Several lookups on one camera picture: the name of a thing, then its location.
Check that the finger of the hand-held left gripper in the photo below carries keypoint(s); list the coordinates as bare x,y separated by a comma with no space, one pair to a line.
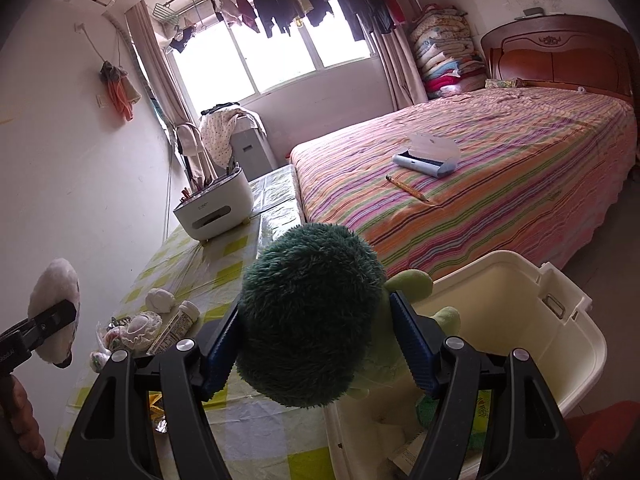
52,317

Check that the bunch of pens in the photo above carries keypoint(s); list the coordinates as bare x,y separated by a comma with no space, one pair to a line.
205,182

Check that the row of hanging clothes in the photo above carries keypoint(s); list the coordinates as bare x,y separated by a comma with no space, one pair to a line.
320,0

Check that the wooden headboard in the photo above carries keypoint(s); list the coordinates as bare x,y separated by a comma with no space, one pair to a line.
560,55

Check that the beige curtain beside air conditioner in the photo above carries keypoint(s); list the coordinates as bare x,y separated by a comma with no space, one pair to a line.
155,70

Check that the white fluffy plush toy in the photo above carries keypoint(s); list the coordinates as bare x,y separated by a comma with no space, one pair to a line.
55,280

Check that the orange and grey wall cloth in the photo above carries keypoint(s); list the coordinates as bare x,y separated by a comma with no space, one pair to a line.
120,90

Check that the floral pillow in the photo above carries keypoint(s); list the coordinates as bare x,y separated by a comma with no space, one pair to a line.
502,83

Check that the stack of folded quilts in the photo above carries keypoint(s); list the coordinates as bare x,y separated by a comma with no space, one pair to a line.
445,50

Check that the white bottle cap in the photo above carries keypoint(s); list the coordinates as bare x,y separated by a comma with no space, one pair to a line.
175,325

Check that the beige hanging cloth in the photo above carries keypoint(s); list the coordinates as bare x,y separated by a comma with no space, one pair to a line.
192,152

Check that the white lace cloth ball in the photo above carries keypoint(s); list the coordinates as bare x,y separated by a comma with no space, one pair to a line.
142,331

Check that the window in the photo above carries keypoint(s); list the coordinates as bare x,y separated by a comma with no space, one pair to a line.
280,60

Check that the grey object on headboard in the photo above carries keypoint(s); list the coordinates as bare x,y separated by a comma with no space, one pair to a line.
532,12

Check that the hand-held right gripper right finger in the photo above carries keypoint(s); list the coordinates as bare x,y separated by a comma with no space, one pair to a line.
410,340

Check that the striped bedsheet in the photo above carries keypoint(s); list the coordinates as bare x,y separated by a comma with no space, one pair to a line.
500,185

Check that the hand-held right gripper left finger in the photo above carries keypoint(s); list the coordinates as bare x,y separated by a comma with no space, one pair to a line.
225,355

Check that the green plush toy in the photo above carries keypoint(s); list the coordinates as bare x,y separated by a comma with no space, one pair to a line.
310,310

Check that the white desk organizer box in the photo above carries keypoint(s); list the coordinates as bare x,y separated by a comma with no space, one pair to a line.
215,210

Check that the white floor appliance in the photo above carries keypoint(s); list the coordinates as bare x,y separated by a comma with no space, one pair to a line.
252,147

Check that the red chair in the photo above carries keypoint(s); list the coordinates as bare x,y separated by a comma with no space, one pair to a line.
610,440

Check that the yellow pencil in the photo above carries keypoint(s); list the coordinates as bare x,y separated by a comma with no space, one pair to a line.
407,189

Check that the person's left hand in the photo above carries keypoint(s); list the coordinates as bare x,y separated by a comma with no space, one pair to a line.
20,410

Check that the beige curtain beside quilts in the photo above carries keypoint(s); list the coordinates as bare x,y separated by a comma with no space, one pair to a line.
400,70

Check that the white tissue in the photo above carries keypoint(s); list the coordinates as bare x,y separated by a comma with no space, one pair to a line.
160,301

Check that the blue and white pencil case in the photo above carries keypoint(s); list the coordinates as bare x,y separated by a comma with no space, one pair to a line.
425,160

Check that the cream plastic bin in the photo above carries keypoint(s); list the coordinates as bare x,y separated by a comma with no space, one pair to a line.
525,320

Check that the polka dot cloth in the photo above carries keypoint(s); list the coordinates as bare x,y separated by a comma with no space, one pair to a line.
222,130

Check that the shiny foil wrapper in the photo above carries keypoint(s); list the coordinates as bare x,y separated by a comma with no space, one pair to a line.
159,412

